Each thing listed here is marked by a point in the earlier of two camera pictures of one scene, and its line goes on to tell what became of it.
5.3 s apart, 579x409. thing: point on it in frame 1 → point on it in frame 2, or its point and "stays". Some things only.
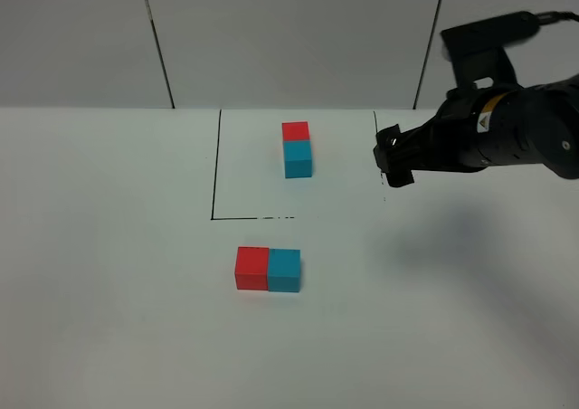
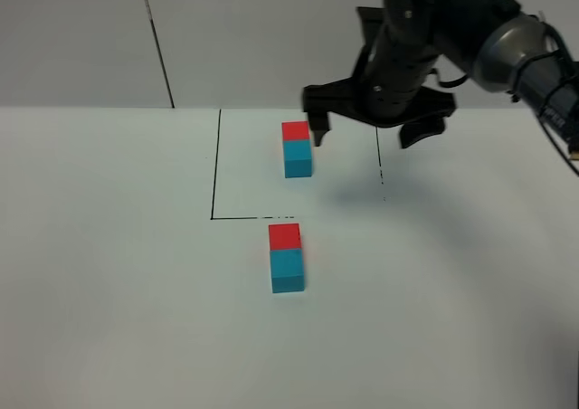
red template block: x=296 y=131 stays
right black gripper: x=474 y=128 → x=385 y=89
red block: x=251 y=268 → x=283 y=236
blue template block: x=298 y=158 stays
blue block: x=284 y=270 stays
